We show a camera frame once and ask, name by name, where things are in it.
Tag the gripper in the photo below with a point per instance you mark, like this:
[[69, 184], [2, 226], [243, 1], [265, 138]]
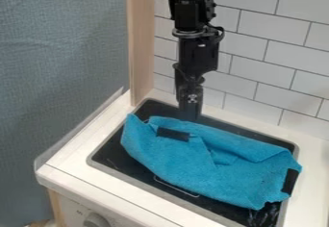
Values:
[[198, 53]]

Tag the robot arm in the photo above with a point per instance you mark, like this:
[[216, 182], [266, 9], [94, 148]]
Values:
[[188, 9]]

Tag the blue cloth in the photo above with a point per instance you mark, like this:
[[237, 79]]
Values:
[[201, 160]]

